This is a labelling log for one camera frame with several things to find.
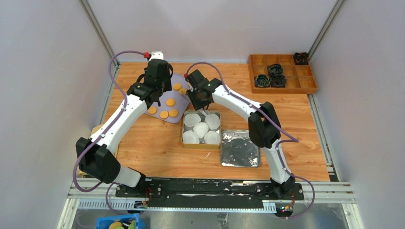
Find round yellow cookie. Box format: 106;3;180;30
166;98;176;107
169;109;178;118
179;88;188;95
148;106;157;115
172;83;182;91
160;111;169;119

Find gold square cookie tin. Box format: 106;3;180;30
181;110;221;150

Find lavender plastic tray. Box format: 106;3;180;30
145;73;190;124

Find metal kitchen tongs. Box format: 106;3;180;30
199;109;211;116

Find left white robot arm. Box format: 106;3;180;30
75;59;173;197

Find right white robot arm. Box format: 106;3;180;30
184;70;296;199

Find white paper cup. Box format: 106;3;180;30
183;113;201;127
205;113;220;130
204;131;220;145
182;130;200;144
193;122;209;138

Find dark rolled sock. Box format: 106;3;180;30
255;74;270;88
267;63;283;76
293;52;309;65
270;74;287;88

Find folded yellow cloth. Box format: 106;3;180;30
77;124;118;177

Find silver square tin lid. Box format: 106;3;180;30
220;129;261;168

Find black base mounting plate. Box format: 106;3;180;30
115;178;304;210

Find wooden compartment organizer box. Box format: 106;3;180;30
248;54;318;94

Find blue plastic bin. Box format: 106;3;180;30
96;213;146;229

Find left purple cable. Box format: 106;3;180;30
72;50;151;216

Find purple cable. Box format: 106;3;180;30
185;62;316;220
72;50;151;216

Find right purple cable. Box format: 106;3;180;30
185;62;316;220

